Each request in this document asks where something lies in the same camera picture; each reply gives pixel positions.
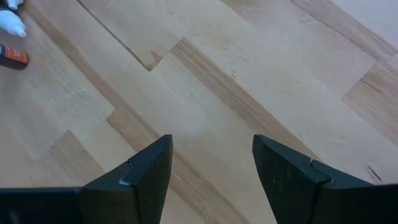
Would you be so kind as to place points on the small dark food coloring bottle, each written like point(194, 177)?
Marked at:
point(11, 21)

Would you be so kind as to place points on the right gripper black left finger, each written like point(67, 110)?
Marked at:
point(99, 202)

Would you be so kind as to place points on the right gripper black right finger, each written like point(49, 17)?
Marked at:
point(308, 199)

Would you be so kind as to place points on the small red food coloring bottle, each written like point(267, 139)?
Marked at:
point(15, 54)

